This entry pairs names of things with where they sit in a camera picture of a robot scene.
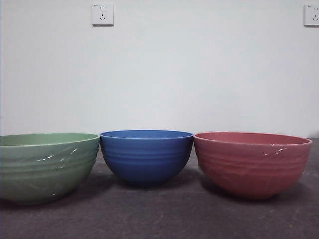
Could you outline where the green ribbed bowl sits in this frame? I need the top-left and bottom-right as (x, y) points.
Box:
(0, 132), (101, 206)

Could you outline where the red ribbed bowl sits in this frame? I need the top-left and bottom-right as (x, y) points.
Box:
(193, 131), (314, 200)

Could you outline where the blue ribbed bowl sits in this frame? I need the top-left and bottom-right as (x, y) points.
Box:
(100, 129), (194, 188)

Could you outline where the white wall socket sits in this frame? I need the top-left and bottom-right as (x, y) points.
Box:
(91, 2), (114, 27)
(303, 4), (319, 28)

